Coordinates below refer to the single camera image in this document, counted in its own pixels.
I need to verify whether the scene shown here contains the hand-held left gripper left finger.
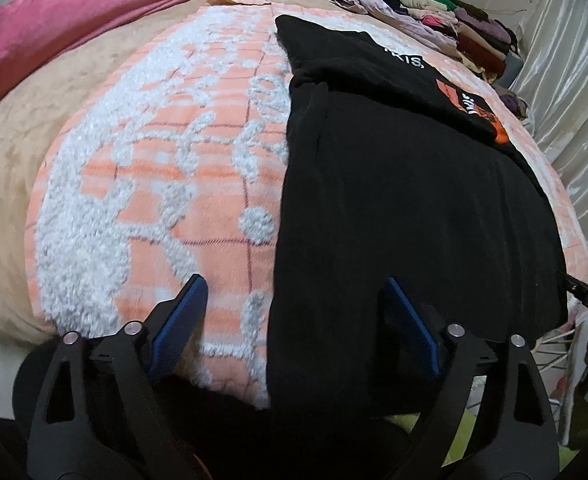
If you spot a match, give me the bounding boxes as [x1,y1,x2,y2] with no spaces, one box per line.
[26,273,209,480]

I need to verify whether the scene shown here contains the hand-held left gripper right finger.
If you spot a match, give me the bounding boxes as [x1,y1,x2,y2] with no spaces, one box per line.
[381,276,561,480]

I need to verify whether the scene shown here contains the black sweater with orange cuffs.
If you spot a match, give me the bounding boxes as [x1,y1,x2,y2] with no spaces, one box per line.
[265,13,571,411]

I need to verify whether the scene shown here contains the pile of folded clothes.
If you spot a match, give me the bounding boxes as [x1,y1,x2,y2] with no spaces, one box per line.
[398,0,521,82]

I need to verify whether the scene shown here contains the yellow green cloth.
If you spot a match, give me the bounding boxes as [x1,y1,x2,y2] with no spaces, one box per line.
[384,400,588,480]

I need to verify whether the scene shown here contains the orange white checked tufted blanket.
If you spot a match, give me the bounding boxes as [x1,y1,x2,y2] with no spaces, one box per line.
[24,0,588,411]

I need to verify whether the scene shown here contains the person's black pants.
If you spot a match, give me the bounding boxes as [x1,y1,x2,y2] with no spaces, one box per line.
[0,375,425,480]

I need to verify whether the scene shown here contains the purple crumpled cloth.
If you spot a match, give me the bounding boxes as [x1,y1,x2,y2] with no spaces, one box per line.
[500,87,531,122]

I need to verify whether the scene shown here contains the white satin curtain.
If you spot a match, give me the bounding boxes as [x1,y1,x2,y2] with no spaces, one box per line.
[494,0,588,322]

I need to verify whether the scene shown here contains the beige fleece blanket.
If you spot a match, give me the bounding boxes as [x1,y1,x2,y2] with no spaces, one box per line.
[0,0,275,347]

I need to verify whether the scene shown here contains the pink velvet duvet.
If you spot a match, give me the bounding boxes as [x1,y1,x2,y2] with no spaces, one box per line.
[0,0,271,123]

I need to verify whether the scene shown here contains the white wire rack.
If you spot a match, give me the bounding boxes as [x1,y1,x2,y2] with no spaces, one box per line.
[530,317,587,448]

